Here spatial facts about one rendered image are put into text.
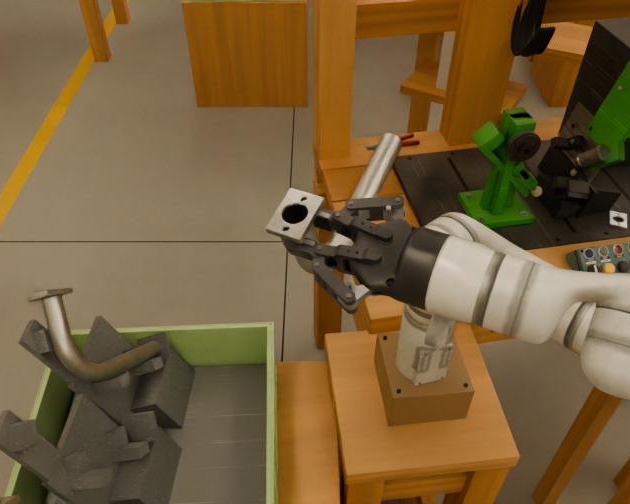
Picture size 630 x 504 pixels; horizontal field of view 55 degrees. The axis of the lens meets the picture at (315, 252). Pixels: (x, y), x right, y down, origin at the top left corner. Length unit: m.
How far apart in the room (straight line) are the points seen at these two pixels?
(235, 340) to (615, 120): 0.98
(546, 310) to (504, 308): 0.03
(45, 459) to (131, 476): 0.17
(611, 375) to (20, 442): 0.72
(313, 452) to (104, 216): 2.06
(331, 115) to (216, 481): 0.97
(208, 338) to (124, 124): 2.60
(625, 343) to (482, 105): 1.31
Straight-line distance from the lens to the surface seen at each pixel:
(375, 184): 0.77
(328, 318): 2.20
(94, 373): 1.05
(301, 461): 1.21
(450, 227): 0.93
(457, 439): 1.20
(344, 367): 1.25
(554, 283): 0.54
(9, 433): 0.94
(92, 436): 1.07
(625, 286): 0.54
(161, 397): 1.16
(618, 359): 0.54
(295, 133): 3.46
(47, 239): 3.02
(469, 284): 0.54
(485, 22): 1.66
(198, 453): 1.17
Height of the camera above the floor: 1.87
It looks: 44 degrees down
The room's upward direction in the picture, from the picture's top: straight up
